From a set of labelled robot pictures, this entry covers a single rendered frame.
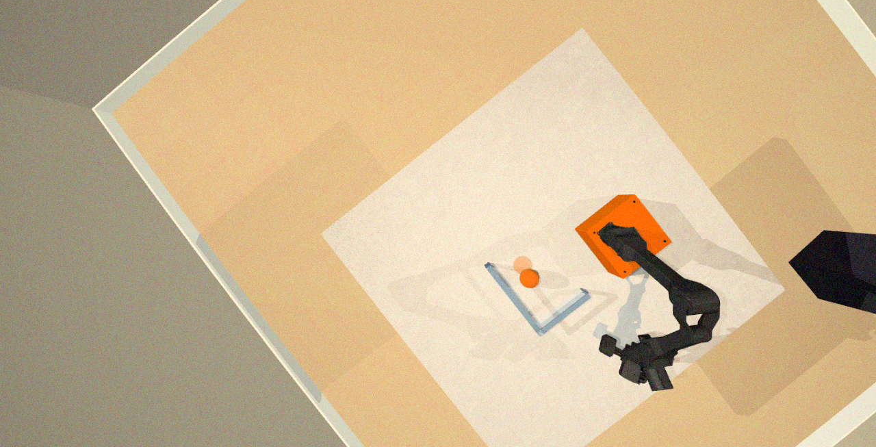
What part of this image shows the clear l-shaped low wall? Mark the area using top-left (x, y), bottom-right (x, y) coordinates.
top-left (485, 262), bottom-right (592, 337)
top-left (535, 289), bottom-right (587, 329)

